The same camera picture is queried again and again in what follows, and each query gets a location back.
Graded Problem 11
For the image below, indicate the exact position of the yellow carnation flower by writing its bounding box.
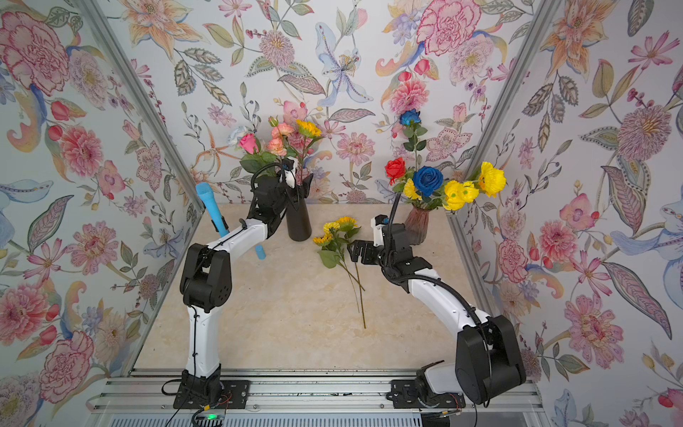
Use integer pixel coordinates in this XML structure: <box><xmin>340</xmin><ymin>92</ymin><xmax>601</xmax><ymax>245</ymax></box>
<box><xmin>322</xmin><ymin>221</ymin><xmax>362</xmax><ymax>313</ymax></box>

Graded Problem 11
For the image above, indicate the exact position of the peach pink flowers cluster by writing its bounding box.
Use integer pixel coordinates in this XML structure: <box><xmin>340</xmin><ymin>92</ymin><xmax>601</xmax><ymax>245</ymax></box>
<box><xmin>266</xmin><ymin>123</ymin><xmax>295</xmax><ymax>158</ymax></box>

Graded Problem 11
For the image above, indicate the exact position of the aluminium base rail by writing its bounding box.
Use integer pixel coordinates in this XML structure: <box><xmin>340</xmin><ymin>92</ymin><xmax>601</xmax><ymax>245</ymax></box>
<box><xmin>85</xmin><ymin>369</ymin><xmax>550</xmax><ymax>426</ymax></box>

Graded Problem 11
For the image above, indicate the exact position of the small yellow sunflower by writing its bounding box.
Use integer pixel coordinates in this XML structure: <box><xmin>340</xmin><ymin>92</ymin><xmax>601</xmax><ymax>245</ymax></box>
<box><xmin>313</xmin><ymin>232</ymin><xmax>365</xmax><ymax>291</ymax></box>

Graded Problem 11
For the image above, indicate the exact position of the small tall blue rose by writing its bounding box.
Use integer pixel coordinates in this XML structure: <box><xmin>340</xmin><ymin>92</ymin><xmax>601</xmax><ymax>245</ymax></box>
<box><xmin>399</xmin><ymin>109</ymin><xmax>422</xmax><ymax>126</ymax></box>

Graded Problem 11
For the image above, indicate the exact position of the yellow flower far right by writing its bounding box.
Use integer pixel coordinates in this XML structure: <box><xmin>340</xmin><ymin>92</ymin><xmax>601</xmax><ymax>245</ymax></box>
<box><xmin>477</xmin><ymin>162</ymin><xmax>507</xmax><ymax>197</ymax></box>

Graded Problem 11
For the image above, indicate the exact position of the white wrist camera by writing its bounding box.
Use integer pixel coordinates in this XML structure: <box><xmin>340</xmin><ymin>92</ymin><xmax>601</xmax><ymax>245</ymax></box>
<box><xmin>371</xmin><ymin>215</ymin><xmax>389</xmax><ymax>247</ymax></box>
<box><xmin>281</xmin><ymin>158</ymin><xmax>299</xmax><ymax>189</ymax></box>

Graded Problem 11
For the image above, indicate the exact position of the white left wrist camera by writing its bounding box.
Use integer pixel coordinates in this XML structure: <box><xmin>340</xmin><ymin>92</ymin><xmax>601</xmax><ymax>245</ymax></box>
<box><xmin>281</xmin><ymin>158</ymin><xmax>299</xmax><ymax>189</ymax></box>

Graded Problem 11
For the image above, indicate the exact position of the red rose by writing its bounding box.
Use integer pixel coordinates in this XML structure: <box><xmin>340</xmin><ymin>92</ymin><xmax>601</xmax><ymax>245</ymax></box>
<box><xmin>384</xmin><ymin>158</ymin><xmax>407</xmax><ymax>186</ymax></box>

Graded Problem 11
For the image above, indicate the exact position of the yellow flower middle right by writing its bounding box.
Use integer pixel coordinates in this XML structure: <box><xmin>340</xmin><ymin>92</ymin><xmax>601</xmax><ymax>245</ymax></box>
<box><xmin>443</xmin><ymin>181</ymin><xmax>480</xmax><ymax>212</ymax></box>

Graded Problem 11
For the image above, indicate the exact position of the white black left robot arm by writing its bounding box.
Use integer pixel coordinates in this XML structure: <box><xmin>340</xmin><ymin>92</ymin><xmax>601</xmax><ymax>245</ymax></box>
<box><xmin>180</xmin><ymin>170</ymin><xmax>313</xmax><ymax>402</ymax></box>

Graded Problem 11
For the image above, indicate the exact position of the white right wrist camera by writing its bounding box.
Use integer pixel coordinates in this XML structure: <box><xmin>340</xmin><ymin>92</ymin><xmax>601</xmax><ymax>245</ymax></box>
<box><xmin>371</xmin><ymin>215</ymin><xmax>389</xmax><ymax>247</ymax></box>

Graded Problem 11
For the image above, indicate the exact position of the brown glass vase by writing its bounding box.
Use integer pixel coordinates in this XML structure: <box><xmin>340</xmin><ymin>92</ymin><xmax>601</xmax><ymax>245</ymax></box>
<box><xmin>404</xmin><ymin>206</ymin><xmax>430</xmax><ymax>246</ymax></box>

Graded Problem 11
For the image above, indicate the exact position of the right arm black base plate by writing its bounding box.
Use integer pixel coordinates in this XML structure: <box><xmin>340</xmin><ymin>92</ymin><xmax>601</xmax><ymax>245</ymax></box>
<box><xmin>385</xmin><ymin>378</ymin><xmax>466</xmax><ymax>411</ymax></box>

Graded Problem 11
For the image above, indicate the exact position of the small blue cylinder cap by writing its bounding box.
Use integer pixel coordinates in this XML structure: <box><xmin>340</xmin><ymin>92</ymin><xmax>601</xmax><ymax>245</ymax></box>
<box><xmin>254</xmin><ymin>245</ymin><xmax>266</xmax><ymax>260</ymax></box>

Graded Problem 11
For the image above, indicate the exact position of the large blue rose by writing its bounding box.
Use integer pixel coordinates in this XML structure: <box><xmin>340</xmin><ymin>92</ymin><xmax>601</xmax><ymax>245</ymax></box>
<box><xmin>412</xmin><ymin>167</ymin><xmax>444</xmax><ymax>197</ymax></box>

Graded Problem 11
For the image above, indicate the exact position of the pink rose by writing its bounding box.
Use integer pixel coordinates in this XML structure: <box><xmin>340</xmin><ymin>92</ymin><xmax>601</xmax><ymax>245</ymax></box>
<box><xmin>238</xmin><ymin>133</ymin><xmax>260</xmax><ymax>155</ymax></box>

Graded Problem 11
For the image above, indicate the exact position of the black cylindrical vase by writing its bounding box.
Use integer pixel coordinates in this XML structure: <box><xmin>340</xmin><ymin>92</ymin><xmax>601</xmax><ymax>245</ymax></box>
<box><xmin>286</xmin><ymin>199</ymin><xmax>312</xmax><ymax>242</ymax></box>

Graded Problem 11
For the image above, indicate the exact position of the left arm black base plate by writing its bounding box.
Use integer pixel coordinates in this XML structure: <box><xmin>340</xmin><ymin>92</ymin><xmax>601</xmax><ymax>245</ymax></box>
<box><xmin>173</xmin><ymin>380</ymin><xmax>251</xmax><ymax>410</ymax></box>

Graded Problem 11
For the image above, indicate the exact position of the small yellow flower left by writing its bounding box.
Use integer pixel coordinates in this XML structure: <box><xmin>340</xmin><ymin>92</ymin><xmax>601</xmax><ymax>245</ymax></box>
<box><xmin>402</xmin><ymin>179</ymin><xmax>423</xmax><ymax>201</ymax></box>

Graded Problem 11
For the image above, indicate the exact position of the blue toy microphone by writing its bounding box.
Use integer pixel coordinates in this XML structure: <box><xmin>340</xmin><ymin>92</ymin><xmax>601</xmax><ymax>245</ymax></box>
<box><xmin>196</xmin><ymin>183</ymin><xmax>229</xmax><ymax>237</ymax></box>

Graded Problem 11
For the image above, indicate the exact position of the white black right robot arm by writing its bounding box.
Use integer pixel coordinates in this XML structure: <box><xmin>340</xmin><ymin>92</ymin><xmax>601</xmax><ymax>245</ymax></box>
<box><xmin>348</xmin><ymin>239</ymin><xmax>528</xmax><ymax>409</ymax></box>

